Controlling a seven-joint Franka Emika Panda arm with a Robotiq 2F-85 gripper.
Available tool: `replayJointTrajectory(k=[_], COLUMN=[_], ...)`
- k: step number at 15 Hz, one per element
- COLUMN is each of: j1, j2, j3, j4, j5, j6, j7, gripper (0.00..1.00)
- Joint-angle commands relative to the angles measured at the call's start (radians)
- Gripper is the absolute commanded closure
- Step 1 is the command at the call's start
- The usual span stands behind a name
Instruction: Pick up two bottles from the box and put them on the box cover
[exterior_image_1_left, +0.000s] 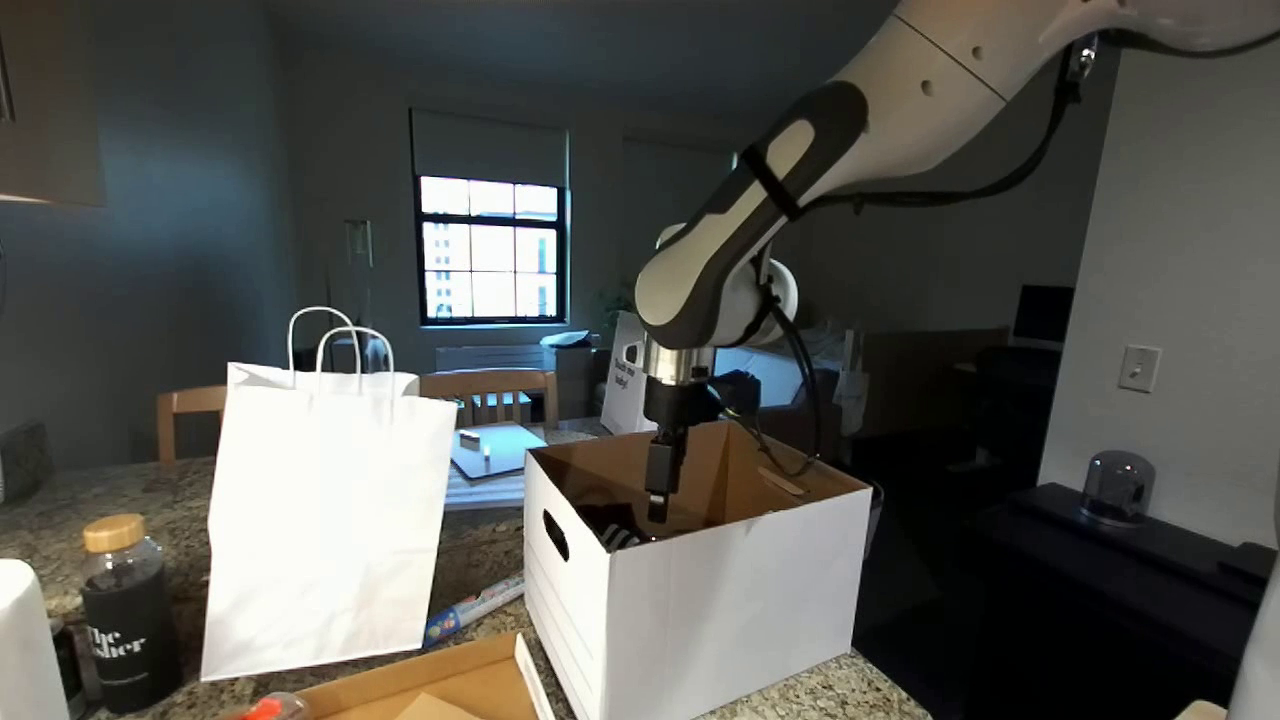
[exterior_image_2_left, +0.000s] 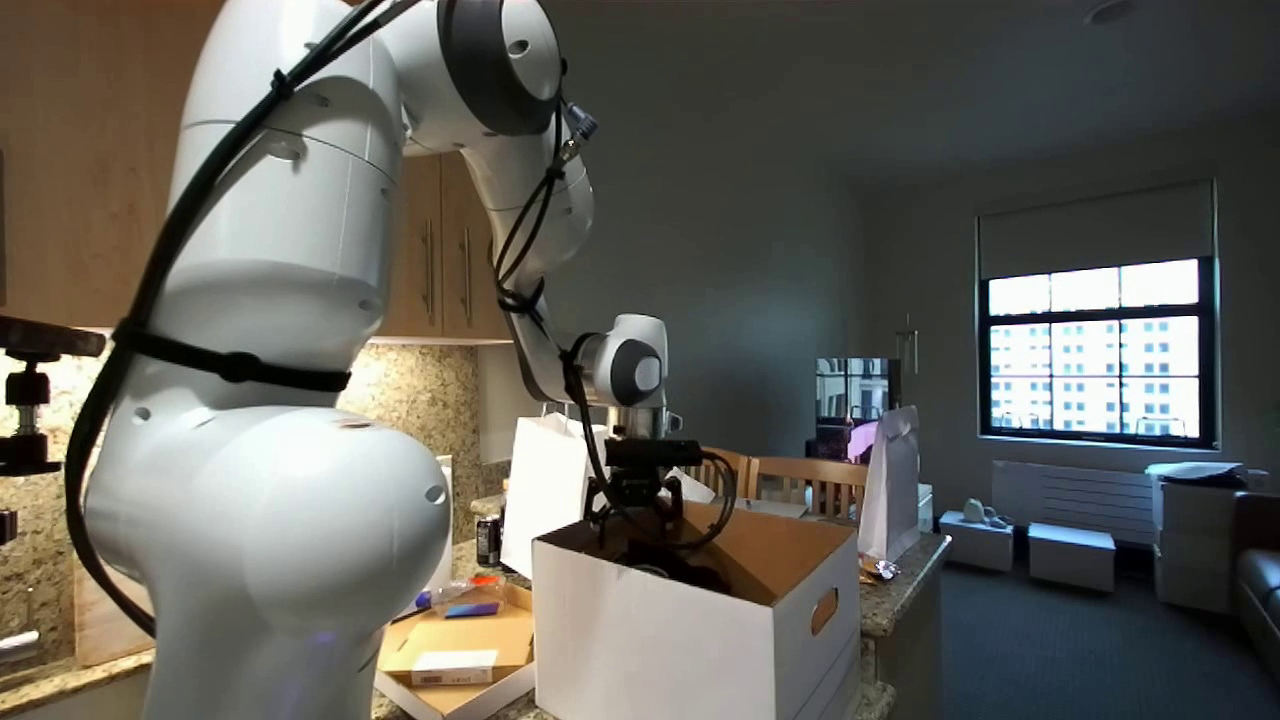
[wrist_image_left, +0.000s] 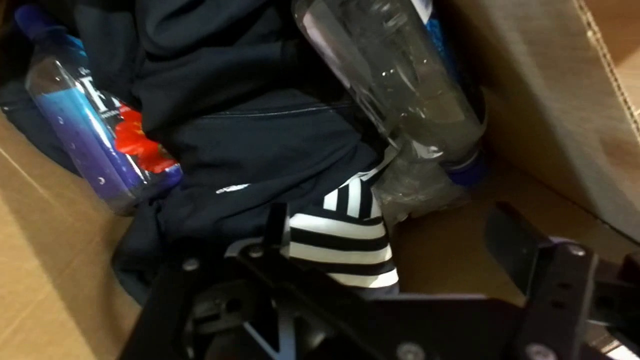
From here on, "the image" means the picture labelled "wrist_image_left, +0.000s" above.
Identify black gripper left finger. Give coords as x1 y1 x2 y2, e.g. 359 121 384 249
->
119 200 436 360

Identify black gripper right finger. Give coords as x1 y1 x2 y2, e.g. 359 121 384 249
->
489 198 640 360

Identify white cardboard box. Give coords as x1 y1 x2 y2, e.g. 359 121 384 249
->
0 0 640 360

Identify black white striped item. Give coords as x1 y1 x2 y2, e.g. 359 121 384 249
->
279 169 405 292

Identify blue label water bottle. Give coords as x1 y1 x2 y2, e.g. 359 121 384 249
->
291 0 495 195

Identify blue cap water bottle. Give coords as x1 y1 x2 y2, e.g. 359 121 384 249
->
12 2 186 216

